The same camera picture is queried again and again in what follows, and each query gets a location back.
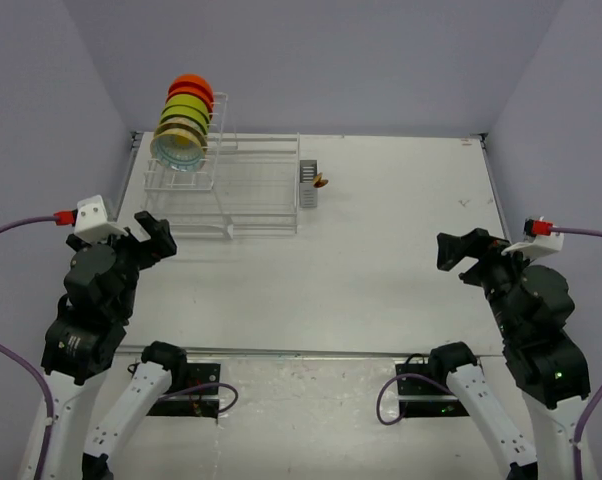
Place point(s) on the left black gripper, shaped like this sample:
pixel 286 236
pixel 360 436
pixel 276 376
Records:
pixel 161 237

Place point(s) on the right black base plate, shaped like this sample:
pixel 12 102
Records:
pixel 420 399

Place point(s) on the floral patterned yellow bowl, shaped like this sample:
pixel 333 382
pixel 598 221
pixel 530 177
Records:
pixel 180 126

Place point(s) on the blue patterned yellow bowl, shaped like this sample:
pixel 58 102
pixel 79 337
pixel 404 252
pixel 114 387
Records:
pixel 177 153

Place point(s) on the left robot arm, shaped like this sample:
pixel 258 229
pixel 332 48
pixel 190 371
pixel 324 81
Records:
pixel 80 345

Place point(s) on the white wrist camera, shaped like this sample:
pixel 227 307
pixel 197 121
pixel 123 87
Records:
pixel 539 240
pixel 92 221

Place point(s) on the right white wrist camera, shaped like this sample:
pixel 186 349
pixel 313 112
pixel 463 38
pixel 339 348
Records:
pixel 539 240

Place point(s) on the green bowl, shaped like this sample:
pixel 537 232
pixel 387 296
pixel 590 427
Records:
pixel 189 113
pixel 187 100

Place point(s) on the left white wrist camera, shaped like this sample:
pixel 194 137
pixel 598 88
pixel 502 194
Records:
pixel 92 221

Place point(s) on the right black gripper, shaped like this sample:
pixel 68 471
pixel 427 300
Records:
pixel 452 247

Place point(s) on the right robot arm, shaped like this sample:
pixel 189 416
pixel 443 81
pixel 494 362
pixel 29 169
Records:
pixel 530 304

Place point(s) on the white wire dish rack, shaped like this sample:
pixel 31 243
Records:
pixel 248 184

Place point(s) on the orange bowl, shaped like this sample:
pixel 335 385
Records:
pixel 193 90
pixel 191 80

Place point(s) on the grey cutlery holder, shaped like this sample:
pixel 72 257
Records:
pixel 308 196

